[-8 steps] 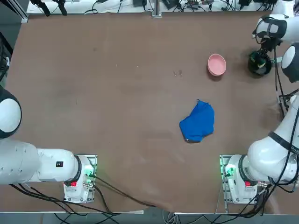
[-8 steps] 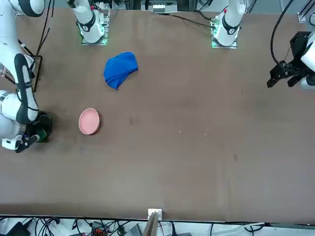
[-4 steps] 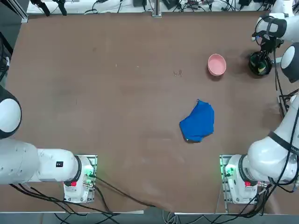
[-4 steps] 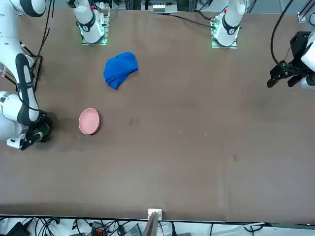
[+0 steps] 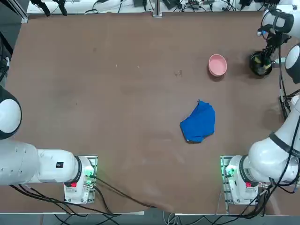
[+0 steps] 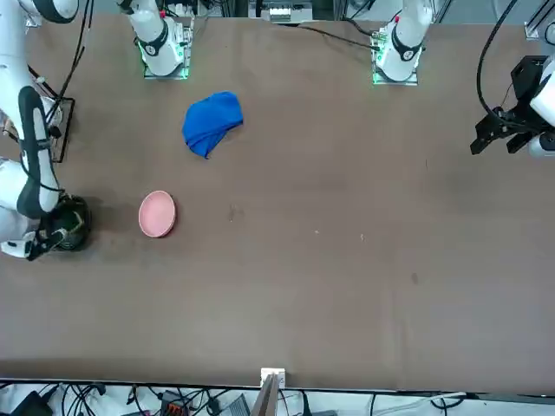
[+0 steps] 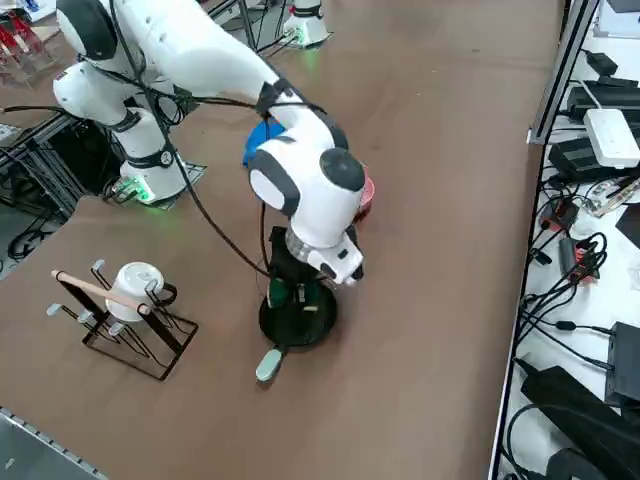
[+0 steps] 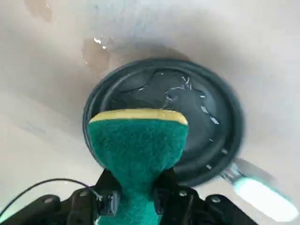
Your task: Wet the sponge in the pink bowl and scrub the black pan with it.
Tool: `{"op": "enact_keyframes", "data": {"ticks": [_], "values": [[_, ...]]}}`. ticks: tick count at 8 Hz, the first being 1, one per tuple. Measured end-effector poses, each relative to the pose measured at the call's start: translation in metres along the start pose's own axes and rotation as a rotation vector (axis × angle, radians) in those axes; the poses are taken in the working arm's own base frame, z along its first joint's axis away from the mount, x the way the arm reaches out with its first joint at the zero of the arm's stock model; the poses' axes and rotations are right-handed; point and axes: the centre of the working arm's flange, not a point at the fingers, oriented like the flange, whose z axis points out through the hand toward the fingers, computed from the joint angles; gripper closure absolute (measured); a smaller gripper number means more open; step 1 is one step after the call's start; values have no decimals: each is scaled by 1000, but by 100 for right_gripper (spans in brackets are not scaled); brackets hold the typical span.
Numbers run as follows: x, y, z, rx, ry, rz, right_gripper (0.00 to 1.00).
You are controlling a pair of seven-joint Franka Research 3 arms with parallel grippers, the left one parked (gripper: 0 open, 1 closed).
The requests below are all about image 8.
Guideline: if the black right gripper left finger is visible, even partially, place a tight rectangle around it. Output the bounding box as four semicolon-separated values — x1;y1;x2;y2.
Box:
0;167;123;225

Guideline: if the thin wrist camera cable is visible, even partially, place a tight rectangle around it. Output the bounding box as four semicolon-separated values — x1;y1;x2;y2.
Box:
0;178;104;212

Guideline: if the green and yellow sponge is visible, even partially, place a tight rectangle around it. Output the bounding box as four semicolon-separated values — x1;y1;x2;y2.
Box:
89;108;189;225

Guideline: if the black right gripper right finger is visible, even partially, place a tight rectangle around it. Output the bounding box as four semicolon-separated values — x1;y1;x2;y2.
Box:
153;167;256;225

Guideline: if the black pan pale green handle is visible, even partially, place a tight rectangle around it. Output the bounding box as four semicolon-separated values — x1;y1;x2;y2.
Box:
82;58;296;215

